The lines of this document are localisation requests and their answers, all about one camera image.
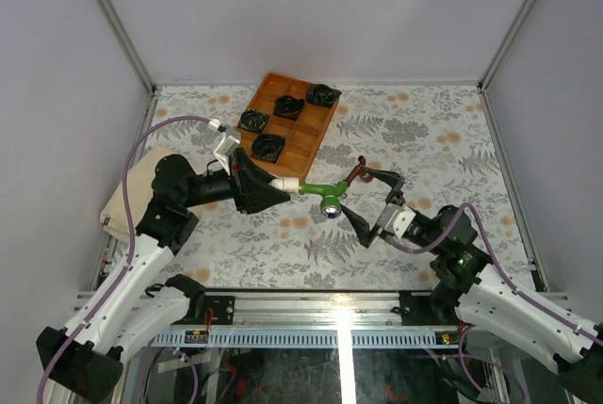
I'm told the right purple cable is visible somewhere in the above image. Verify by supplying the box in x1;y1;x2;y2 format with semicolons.
385;202;603;404

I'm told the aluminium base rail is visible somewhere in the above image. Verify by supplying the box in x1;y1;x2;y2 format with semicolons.
205;288;442;331

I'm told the orange wooden compartment tray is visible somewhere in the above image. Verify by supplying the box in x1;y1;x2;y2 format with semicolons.
236;72;339;180

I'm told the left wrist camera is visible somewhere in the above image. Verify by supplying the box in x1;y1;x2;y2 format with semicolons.
213;127;241;173

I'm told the brown water faucet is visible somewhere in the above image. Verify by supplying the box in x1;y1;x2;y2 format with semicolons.
345;155;373;186

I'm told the black rolled strap top right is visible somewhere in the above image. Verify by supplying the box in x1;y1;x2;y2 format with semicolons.
305;83;342;108

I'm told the white pipe fitting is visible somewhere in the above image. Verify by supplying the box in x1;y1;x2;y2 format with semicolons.
269;177;301;194

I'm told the beige folded cloth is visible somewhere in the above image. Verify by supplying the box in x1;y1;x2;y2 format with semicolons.
99;145;173;243

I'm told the purple cable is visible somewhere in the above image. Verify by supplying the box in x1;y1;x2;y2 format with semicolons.
385;202;603;404
36;115;227;404

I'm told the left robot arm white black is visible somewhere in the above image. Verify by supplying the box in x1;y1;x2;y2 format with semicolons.
36;148;299;403

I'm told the green water faucet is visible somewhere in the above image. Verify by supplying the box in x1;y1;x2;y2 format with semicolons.
299;181;349;219

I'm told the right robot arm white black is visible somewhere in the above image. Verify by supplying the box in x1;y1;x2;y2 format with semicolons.
342;165;602;403

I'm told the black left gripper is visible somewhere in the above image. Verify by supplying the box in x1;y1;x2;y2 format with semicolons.
183;148;293;214

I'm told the black rolled strap bottom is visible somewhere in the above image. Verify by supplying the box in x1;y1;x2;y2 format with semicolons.
251;133;287;163

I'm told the black rolled strap upper middle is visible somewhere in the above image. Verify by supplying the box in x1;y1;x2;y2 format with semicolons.
273;94;306;120

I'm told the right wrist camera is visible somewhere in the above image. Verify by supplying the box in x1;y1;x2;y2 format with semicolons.
376;203;416;239

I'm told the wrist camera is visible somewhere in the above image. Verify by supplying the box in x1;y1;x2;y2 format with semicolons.
376;203;416;239
213;127;241;173

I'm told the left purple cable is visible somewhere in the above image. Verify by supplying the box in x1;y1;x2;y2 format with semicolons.
36;115;227;404

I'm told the black green rolled strap left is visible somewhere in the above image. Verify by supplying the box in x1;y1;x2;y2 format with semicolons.
238;108;270;134

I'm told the white slotted cable duct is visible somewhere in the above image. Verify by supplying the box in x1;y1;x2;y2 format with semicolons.
153;329;458;348

